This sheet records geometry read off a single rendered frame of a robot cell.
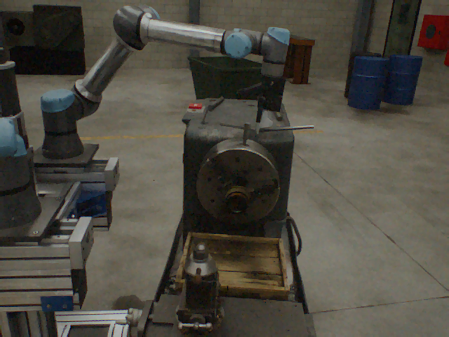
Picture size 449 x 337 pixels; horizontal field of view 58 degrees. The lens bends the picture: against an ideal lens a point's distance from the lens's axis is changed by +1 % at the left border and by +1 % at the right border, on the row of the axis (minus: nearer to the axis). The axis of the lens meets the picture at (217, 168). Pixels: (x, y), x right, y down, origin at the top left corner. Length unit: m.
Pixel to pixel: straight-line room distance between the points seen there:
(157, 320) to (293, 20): 11.50
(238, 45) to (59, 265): 0.81
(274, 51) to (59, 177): 0.92
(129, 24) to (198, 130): 0.50
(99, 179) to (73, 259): 0.50
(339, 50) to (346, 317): 10.86
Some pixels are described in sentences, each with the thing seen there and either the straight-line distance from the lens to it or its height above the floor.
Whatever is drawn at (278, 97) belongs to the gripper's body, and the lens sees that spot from 1.42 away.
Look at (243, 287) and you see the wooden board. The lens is 1.32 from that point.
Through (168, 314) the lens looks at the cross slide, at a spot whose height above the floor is 0.97.
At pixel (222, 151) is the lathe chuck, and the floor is 1.22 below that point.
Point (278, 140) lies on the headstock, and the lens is 1.63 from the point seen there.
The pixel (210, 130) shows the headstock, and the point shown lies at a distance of 1.64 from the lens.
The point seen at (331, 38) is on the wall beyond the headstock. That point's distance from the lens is 12.80.
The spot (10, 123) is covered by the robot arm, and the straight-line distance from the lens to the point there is 0.87.
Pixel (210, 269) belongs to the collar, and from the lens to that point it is 0.99.
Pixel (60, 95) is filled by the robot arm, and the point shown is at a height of 1.39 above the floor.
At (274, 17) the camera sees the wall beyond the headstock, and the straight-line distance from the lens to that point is 12.07.
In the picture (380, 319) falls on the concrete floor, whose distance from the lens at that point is 2.77.
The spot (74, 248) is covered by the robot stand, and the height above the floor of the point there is 1.10.
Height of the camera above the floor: 1.72
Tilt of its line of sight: 22 degrees down
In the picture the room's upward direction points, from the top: 2 degrees clockwise
